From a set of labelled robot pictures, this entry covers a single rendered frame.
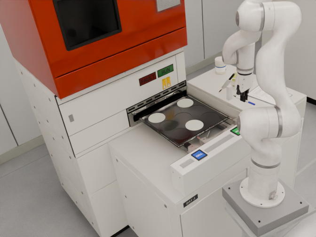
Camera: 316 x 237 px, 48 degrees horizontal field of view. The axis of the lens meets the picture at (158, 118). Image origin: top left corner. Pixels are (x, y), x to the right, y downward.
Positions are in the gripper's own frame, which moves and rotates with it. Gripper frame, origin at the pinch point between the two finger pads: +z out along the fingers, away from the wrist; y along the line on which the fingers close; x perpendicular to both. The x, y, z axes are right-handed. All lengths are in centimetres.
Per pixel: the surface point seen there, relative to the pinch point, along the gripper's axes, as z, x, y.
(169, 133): 14.5, -21.3, 35.9
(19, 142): 94, -200, 76
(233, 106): 8.3, -6.2, 0.3
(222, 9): 41, -183, -193
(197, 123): 14.3, -16.0, 19.5
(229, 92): 2.8, -11.6, -2.4
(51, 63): -36, -47, 78
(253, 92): 7.2, -5.7, -16.4
